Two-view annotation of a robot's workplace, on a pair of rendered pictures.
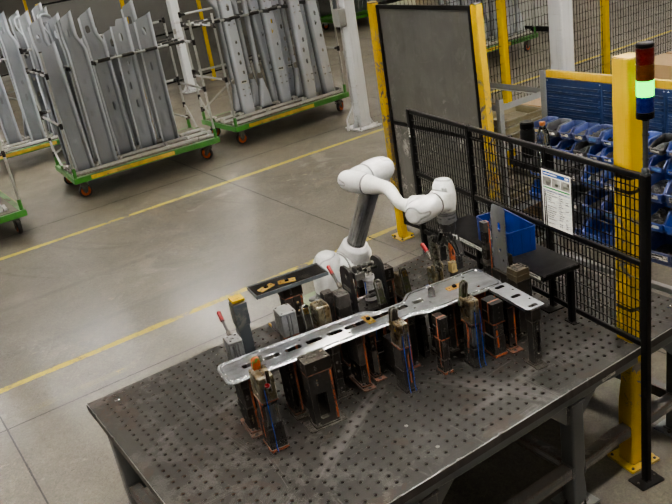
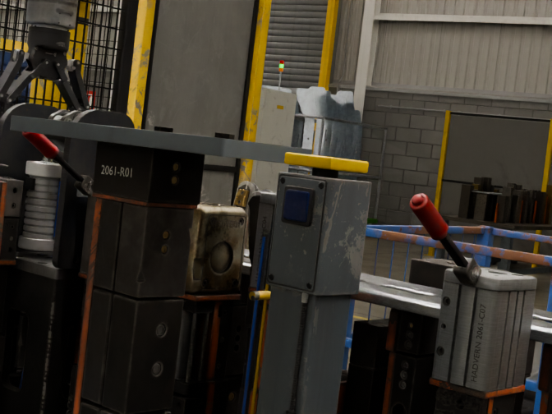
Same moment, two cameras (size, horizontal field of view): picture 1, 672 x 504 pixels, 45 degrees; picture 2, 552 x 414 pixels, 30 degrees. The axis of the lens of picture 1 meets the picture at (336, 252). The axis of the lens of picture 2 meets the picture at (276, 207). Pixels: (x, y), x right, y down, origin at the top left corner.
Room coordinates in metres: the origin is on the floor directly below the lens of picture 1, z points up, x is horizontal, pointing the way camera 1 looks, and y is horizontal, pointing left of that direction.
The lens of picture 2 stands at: (3.83, 1.38, 1.16)
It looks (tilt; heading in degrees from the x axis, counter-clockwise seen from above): 3 degrees down; 244
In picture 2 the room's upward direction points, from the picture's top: 7 degrees clockwise
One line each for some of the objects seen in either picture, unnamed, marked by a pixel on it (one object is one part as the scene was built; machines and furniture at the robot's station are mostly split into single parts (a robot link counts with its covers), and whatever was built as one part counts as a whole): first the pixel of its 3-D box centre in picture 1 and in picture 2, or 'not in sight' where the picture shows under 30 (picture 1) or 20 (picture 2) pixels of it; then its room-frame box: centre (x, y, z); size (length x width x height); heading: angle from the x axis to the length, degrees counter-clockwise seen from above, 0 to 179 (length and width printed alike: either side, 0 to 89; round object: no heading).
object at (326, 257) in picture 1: (328, 270); not in sight; (3.99, 0.06, 0.92); 0.18 x 0.16 x 0.22; 132
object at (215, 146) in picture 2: (287, 280); (152, 139); (3.44, 0.25, 1.16); 0.37 x 0.14 x 0.02; 112
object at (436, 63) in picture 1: (436, 136); not in sight; (5.96, -0.91, 1.00); 1.34 x 0.14 x 2.00; 31
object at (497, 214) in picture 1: (498, 238); not in sight; (3.48, -0.77, 1.17); 0.12 x 0.01 x 0.34; 22
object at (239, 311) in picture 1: (246, 342); (298, 397); (3.34, 0.49, 0.92); 0.08 x 0.08 x 0.44; 22
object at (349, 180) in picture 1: (354, 180); not in sight; (3.82, -0.15, 1.46); 0.18 x 0.14 x 0.13; 42
